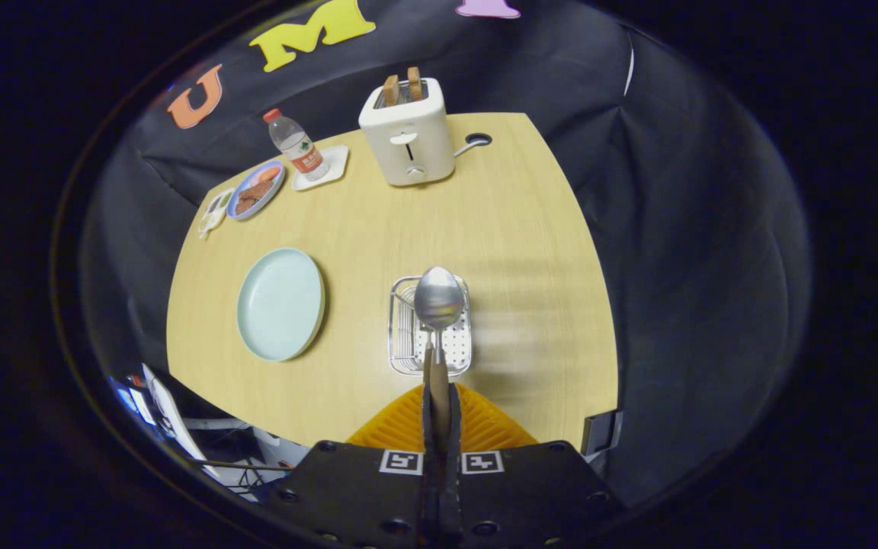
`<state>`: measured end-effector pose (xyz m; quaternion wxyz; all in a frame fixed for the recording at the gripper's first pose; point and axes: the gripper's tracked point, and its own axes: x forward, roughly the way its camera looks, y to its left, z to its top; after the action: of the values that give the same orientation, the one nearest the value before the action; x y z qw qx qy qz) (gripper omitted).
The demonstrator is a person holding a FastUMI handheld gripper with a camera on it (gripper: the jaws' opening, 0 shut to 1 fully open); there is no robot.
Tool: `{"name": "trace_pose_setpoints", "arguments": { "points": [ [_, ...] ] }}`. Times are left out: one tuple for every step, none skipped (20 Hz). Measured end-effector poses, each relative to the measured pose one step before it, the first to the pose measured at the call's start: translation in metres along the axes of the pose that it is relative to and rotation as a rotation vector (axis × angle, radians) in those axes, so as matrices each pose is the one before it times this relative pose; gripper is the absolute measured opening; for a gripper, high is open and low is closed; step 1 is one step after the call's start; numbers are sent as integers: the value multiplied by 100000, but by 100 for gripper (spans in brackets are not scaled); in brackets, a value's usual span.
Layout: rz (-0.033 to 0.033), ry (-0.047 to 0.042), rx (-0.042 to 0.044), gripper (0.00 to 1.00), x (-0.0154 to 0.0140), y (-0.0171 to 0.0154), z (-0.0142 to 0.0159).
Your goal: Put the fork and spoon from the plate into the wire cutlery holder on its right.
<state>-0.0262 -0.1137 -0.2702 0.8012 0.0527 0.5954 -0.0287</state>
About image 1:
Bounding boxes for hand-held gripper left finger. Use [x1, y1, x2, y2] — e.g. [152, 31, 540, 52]
[258, 381, 442, 549]

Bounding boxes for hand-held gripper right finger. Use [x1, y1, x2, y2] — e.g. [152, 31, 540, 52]
[441, 381, 628, 549]

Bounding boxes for wooden handled metal spoon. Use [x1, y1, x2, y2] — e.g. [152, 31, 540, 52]
[414, 265, 465, 432]

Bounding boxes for black table clamp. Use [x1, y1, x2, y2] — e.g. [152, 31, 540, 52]
[581, 410, 624, 458]

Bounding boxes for white panel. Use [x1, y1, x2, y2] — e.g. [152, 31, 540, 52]
[140, 364, 220, 478]

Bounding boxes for light green plate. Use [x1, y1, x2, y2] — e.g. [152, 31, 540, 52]
[236, 247, 327, 363]

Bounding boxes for blue box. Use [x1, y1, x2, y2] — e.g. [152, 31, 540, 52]
[110, 375, 155, 429]

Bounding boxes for black backdrop cloth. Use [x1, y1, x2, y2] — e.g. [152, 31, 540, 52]
[77, 0, 813, 508]

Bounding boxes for brown fried food pieces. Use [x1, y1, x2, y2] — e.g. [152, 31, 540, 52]
[235, 166, 281, 216]

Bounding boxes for white square coaster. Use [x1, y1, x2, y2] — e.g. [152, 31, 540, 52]
[291, 145, 350, 191]

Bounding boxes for blue rimmed plate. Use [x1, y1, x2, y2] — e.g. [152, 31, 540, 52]
[226, 160, 286, 222]

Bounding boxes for white toaster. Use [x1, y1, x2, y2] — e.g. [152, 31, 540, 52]
[358, 76, 457, 187]

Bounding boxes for clear plastic water bottle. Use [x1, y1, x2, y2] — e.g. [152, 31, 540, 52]
[262, 108, 331, 181]

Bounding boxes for black cables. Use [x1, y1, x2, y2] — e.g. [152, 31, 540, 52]
[195, 456, 310, 498]

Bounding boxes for metal wire basket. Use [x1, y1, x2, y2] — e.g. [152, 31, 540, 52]
[388, 274, 473, 378]

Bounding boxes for white toaster power cable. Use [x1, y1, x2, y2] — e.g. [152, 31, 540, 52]
[453, 133, 493, 159]

